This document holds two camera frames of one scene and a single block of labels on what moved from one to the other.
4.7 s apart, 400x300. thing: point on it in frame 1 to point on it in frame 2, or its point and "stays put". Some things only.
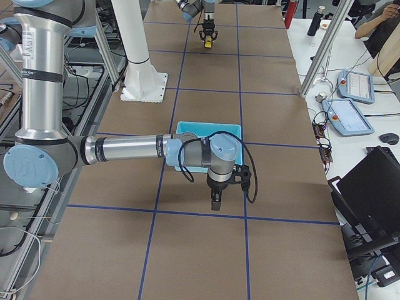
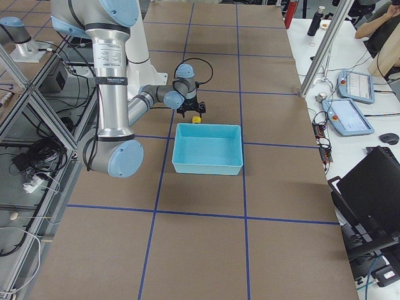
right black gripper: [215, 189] to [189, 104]
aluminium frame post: [344, 9] stays put
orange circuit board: [324, 145] stays put
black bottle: [315, 22] stays put
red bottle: [291, 8] stays put
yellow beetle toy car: [208, 41] to [196, 119]
